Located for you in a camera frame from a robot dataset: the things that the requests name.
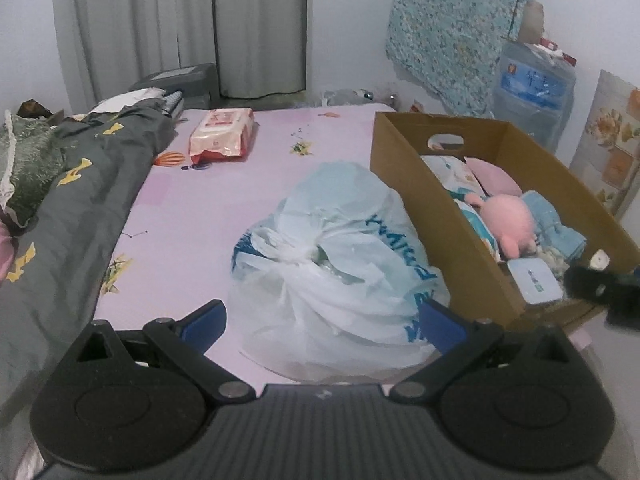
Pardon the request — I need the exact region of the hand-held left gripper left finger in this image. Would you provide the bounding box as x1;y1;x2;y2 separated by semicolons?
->
75;299;255;405

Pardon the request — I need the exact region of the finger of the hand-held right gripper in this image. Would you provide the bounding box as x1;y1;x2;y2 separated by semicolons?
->
564;264;640;332

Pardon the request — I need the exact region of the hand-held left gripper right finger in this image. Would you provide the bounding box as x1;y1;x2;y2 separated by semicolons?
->
392;301;571;405

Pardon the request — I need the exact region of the blue striped towel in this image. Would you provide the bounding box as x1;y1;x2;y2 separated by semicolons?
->
522;190;589;262

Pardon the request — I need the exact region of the pink plush toy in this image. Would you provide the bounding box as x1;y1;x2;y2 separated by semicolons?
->
467;192;539;264

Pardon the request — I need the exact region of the white plastic bag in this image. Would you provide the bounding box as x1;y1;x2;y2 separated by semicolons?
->
227;162;452;382

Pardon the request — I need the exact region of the brown cardboard box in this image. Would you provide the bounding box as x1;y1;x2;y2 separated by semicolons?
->
370;111;640;332

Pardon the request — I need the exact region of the white tissue roll pack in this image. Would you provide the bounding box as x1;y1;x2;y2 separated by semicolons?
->
420;154;484;199

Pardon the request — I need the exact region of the brown soft object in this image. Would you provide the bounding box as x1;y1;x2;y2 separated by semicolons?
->
16;99;52;120

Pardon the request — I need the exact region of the green white fluffy cloth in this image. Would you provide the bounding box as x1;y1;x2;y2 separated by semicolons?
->
535;247;569;279

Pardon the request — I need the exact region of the light blue tissue pack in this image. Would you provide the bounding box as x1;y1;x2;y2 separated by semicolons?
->
507;257;566;307

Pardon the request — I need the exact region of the pink printed bed sheet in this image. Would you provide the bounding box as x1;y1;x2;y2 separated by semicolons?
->
95;102;401;386

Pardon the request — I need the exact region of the grey blanket with yellow prints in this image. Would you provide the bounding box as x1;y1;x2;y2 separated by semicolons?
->
0;100;182;411

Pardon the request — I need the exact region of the red white wet wipes pack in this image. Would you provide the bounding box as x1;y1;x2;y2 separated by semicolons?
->
188;108;258;164

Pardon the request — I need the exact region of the large water jug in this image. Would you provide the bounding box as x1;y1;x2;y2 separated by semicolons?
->
492;0;579;154

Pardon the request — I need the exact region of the pink dotted quilt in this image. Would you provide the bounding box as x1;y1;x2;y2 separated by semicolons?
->
0;225;15;283

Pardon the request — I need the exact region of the green fuzzy pillow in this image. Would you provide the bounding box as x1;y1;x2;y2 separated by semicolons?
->
0;110;67;227

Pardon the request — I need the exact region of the dark grey storage box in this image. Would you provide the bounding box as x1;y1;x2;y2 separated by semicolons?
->
130;63;221;111

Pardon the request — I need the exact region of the teal floral cloth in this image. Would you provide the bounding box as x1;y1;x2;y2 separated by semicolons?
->
385;0;539;119

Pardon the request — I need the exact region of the grey curtain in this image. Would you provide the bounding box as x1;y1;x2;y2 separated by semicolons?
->
52;0;309;111

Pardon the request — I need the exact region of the floral wall poster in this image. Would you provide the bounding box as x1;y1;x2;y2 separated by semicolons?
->
570;69;640;222

